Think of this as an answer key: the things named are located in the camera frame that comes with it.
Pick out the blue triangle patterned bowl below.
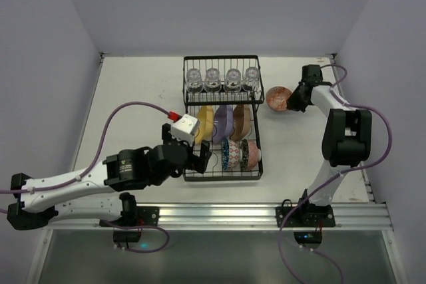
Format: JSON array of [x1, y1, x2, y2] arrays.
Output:
[[221, 139, 240, 170]]

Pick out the orange patterned ceramic bowl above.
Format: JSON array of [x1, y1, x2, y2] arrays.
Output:
[[266, 86, 292, 112]]

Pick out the black floral patterned bowl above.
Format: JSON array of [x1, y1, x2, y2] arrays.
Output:
[[240, 139, 250, 171]]

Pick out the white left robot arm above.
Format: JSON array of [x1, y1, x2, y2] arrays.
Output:
[[6, 124, 212, 231]]

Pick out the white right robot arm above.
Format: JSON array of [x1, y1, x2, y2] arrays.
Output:
[[287, 65, 372, 206]]

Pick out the yellow textured bowl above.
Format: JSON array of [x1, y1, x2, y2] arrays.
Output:
[[195, 106, 214, 144]]

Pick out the purple textured bowl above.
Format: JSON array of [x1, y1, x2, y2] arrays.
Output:
[[212, 104, 234, 144]]

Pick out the pink floral patterned bowl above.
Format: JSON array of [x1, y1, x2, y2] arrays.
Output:
[[247, 140, 262, 170]]

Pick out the clear drinking glass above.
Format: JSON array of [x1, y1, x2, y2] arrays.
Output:
[[204, 68, 222, 92], [224, 69, 242, 92], [186, 68, 203, 93], [242, 67, 260, 92]]

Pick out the brown textured bowl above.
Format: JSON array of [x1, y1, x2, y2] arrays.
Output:
[[230, 104, 251, 142]]

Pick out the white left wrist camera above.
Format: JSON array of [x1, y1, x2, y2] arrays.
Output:
[[170, 114, 200, 144]]

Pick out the black wire dish rack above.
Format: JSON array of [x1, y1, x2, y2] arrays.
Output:
[[182, 55, 265, 182]]

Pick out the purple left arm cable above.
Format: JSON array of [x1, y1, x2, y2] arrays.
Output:
[[0, 100, 174, 253]]

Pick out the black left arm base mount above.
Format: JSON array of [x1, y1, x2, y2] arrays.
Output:
[[99, 206, 160, 249]]

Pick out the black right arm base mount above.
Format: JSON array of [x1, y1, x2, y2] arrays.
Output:
[[283, 202, 336, 248]]

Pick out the aluminium mounting rail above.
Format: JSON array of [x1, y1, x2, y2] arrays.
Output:
[[46, 198, 393, 231]]

